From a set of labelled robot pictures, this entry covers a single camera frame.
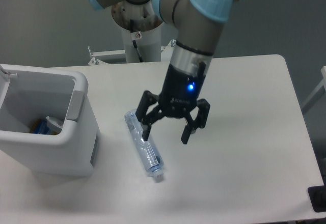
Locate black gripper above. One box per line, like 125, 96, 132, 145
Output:
135, 62, 210, 144

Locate crushed clear plastic bottle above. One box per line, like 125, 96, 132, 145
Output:
124, 109, 164, 183

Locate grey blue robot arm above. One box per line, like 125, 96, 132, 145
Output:
89, 0, 240, 144

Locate white trash can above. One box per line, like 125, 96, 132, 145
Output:
1, 64, 100, 176

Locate blue yellow package in bin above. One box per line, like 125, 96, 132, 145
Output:
30, 119, 57, 135

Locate white furniture at right edge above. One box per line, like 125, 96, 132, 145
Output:
301, 66, 325, 115

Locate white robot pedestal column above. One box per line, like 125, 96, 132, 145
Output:
111, 1, 163, 63

